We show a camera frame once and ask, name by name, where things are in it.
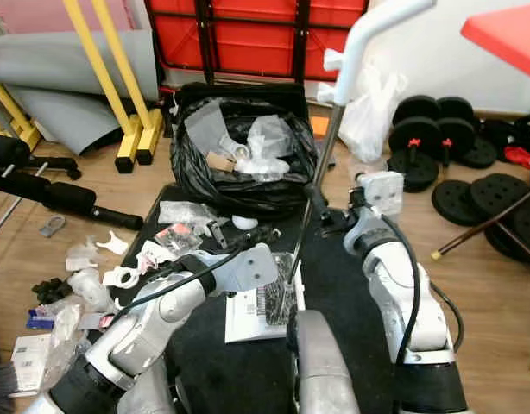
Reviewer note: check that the small orange block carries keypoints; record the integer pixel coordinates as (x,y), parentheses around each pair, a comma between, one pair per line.
(320,127)

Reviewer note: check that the small blue box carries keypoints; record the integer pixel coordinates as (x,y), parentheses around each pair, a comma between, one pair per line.
(41,321)

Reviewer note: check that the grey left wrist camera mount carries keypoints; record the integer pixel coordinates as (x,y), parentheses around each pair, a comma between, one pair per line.
(261,267)

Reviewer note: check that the grey robot right leg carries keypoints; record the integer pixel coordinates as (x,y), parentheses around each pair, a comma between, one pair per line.
(325,371)

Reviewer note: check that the grey robot left leg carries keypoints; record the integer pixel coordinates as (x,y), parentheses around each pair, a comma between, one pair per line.
(163,397)

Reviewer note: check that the black plastic parts clump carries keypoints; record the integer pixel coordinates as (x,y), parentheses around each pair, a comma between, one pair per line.
(51,291)

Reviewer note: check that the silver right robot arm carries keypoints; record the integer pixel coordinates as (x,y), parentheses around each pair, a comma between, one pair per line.
(390,293)

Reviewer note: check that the clear bubble wrap bag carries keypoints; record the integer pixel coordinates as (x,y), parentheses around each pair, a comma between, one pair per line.
(186,213)

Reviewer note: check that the pink foam mat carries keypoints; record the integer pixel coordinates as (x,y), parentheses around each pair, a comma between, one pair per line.
(32,13)

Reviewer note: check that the black weight plate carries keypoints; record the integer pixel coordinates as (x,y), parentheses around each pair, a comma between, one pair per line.
(500,191)
(453,204)
(526,246)

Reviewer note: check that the red folded table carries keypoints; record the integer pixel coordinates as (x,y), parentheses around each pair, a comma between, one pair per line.
(248,43)

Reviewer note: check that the black floor mat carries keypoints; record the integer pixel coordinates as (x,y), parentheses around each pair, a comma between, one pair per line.
(325,267)

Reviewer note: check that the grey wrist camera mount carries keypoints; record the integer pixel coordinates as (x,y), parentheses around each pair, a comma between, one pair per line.
(384,191)
(261,267)

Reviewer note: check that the grey robot leg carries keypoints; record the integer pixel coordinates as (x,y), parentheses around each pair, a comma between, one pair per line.
(325,371)
(163,397)

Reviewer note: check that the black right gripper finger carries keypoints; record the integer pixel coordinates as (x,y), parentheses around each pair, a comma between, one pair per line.
(323,202)

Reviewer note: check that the black foam bench roller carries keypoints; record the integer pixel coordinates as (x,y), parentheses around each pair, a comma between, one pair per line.
(75,198)
(10,151)

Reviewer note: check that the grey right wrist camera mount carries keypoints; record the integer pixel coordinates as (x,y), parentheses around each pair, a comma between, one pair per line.
(384,191)

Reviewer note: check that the plain white booklet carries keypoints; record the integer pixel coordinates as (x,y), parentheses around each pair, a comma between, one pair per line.
(30,366)

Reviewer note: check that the white printed booklet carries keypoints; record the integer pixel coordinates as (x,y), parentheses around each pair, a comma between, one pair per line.
(243,319)

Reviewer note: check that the white plastic shopping bag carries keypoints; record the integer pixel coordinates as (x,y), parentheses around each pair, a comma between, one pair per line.
(373,121)

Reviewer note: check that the grey metal clip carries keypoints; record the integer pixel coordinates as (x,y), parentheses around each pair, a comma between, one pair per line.
(51,228)

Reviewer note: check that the black dumbbell with red mark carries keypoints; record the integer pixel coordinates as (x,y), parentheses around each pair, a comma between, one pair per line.
(416,159)
(476,151)

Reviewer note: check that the black trash bag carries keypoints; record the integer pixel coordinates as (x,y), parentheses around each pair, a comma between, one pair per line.
(205,185)

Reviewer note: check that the yellow metal frame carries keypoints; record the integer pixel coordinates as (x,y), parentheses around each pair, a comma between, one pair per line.
(131,142)
(23,129)

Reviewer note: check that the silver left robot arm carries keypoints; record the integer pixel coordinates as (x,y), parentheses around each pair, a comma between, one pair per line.
(153,336)

